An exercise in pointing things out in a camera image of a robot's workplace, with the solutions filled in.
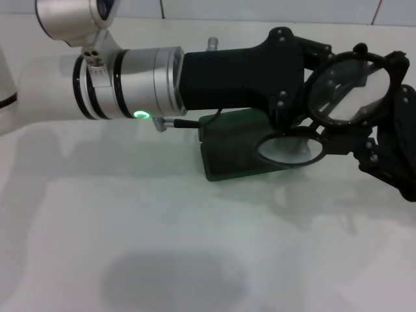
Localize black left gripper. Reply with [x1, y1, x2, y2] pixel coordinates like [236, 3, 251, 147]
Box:
[178, 27, 335, 130]

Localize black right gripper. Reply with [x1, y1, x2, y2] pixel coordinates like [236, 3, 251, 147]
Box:
[321, 50, 416, 203]

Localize black glasses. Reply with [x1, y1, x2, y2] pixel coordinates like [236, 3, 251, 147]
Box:
[254, 50, 396, 170]

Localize green glasses case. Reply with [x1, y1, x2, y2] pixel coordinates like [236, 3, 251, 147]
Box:
[198, 109, 326, 183]

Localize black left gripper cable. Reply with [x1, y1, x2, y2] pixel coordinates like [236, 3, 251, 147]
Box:
[151, 36, 225, 133]

